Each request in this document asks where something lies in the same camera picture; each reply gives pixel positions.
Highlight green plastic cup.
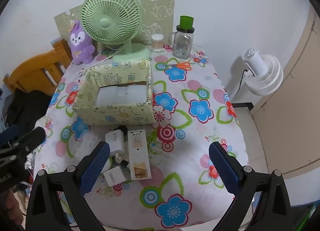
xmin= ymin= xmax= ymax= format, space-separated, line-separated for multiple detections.
xmin=179 ymin=16 xmax=194 ymax=31

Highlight orange handled scissors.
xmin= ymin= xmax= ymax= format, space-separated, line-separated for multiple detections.
xmin=157 ymin=62 xmax=192 ymax=70

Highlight small white adapter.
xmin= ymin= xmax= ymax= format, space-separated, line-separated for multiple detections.
xmin=103 ymin=166 xmax=131 ymax=187

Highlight translucent plastic liner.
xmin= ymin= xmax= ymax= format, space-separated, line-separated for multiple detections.
xmin=96 ymin=84 xmax=148 ymax=108

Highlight white rectangular device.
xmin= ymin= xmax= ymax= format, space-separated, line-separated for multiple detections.
xmin=127 ymin=129 xmax=152 ymax=180

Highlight orange wooden furniture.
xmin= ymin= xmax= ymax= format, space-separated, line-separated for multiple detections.
xmin=2 ymin=40 xmax=73 ymax=95

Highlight floral tablecloth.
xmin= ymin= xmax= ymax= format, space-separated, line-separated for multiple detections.
xmin=34 ymin=45 xmax=250 ymax=230

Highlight green patterned wall sheet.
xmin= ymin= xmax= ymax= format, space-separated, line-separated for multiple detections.
xmin=54 ymin=0 xmax=175 ymax=54

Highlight clear cotton swab container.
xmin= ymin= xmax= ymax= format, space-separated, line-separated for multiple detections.
xmin=151 ymin=34 xmax=164 ymax=52

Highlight white floor fan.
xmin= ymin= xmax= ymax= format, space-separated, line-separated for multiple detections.
xmin=241 ymin=48 xmax=284 ymax=97

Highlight person's left hand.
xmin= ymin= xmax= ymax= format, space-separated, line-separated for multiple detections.
xmin=1 ymin=188 xmax=24 ymax=225

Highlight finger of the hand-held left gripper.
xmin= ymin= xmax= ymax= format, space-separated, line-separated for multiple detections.
xmin=0 ymin=124 xmax=19 ymax=148
xmin=7 ymin=126 xmax=47 ymax=162

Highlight white plug adapter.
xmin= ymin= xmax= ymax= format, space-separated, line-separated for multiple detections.
xmin=110 ymin=152 xmax=126 ymax=166

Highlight green desk fan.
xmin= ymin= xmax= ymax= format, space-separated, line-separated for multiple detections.
xmin=81 ymin=0 xmax=152 ymax=63

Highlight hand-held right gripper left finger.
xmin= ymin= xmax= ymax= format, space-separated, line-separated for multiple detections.
xmin=25 ymin=141 xmax=111 ymax=231

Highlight black cloth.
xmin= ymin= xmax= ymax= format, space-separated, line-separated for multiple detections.
xmin=5 ymin=87 xmax=52 ymax=137

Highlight white charger cube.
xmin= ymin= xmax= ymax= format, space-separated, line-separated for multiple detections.
xmin=105 ymin=131 xmax=126 ymax=153

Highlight purple plush toy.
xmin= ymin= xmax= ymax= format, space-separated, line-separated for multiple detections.
xmin=69 ymin=20 xmax=96 ymax=65

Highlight glass jar mug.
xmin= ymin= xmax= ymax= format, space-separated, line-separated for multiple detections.
xmin=168 ymin=25 xmax=195 ymax=59

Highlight white fan cable with plug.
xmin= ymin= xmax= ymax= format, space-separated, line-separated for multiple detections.
xmin=86 ymin=48 xmax=126 ymax=72

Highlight yellow patterned storage box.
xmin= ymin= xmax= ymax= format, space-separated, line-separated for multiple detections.
xmin=72 ymin=59 xmax=157 ymax=126

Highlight black fan cable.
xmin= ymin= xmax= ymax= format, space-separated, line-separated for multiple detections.
xmin=234 ymin=69 xmax=248 ymax=97

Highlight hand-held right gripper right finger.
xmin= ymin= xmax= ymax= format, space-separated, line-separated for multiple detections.
xmin=208 ymin=142 xmax=293 ymax=231

